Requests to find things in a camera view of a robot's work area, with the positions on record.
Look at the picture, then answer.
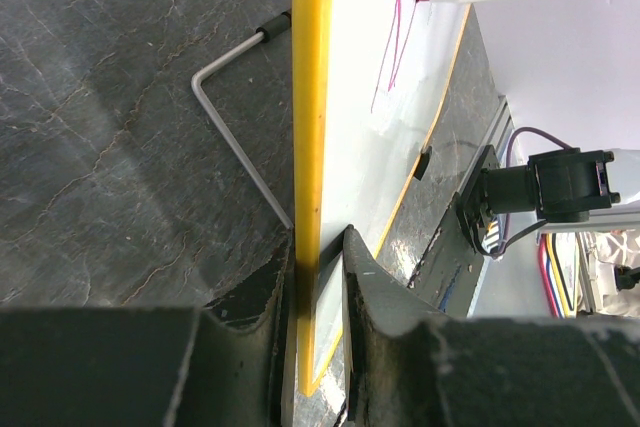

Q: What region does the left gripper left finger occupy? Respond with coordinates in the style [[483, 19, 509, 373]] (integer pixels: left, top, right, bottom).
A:
[[1, 237, 295, 426]]

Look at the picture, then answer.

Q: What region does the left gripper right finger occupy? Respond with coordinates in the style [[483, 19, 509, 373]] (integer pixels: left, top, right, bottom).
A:
[[343, 227, 639, 426]]

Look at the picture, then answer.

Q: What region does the yellow framed whiteboard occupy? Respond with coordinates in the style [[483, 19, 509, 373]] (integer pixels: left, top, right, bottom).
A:
[[292, 0, 470, 396]]

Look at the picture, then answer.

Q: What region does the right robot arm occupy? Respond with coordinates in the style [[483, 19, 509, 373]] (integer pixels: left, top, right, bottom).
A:
[[456, 145, 639, 257]]

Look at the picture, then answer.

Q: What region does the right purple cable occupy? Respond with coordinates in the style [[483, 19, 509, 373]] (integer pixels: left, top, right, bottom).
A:
[[492, 126, 574, 261]]

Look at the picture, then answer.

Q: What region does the whiteboard wire stand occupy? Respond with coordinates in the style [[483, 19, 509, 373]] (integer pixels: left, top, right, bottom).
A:
[[190, 10, 293, 230]]

